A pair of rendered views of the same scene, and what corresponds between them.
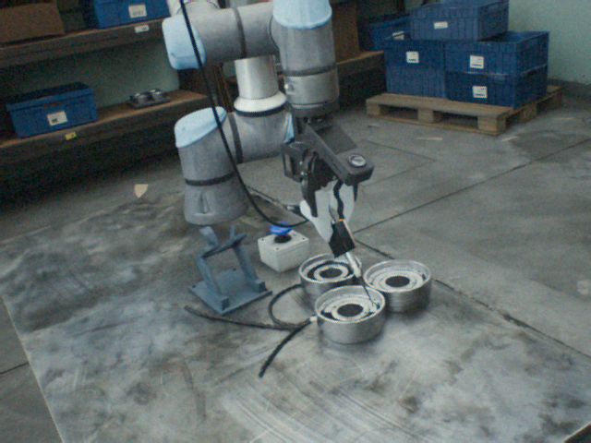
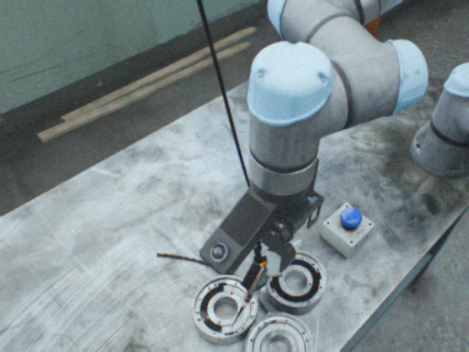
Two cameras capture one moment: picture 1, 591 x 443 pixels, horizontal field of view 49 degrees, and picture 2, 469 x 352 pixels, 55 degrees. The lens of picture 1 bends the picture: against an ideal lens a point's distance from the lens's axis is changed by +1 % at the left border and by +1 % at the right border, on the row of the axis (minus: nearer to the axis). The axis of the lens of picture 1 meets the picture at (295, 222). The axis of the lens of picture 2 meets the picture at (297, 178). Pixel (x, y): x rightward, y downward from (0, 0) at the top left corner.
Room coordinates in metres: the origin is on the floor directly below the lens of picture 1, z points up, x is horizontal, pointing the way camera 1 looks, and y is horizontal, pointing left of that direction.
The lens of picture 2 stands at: (0.79, -0.36, 1.53)
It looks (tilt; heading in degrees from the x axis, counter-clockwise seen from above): 50 degrees down; 65
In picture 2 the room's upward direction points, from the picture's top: 8 degrees clockwise
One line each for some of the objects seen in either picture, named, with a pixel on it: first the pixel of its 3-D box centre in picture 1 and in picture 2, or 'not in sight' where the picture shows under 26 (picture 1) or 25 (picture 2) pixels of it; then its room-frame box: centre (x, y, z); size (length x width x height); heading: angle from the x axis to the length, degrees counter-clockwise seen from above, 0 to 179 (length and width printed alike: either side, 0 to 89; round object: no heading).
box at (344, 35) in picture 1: (323, 32); not in sight; (5.26, -0.44, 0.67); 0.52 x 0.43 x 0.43; 118
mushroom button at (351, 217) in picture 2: (282, 236); (349, 222); (1.08, 0.03, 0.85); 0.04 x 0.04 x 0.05
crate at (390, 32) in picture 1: (386, 31); not in sight; (5.57, -1.00, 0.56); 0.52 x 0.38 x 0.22; 115
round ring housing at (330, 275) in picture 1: (331, 277); (295, 282); (0.96, -0.05, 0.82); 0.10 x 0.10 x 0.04
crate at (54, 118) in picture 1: (50, 110); not in sight; (4.24, 1.47, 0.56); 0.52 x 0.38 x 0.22; 115
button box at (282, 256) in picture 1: (283, 248); (349, 228); (1.09, 0.03, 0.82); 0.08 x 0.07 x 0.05; 28
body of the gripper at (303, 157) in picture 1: (315, 141); (281, 200); (0.91, -0.05, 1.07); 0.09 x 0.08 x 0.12; 31
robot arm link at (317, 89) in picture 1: (309, 88); (279, 159); (0.91, -0.05, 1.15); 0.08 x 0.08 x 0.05
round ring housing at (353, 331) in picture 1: (350, 315); (225, 310); (0.83, -0.06, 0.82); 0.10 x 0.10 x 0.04
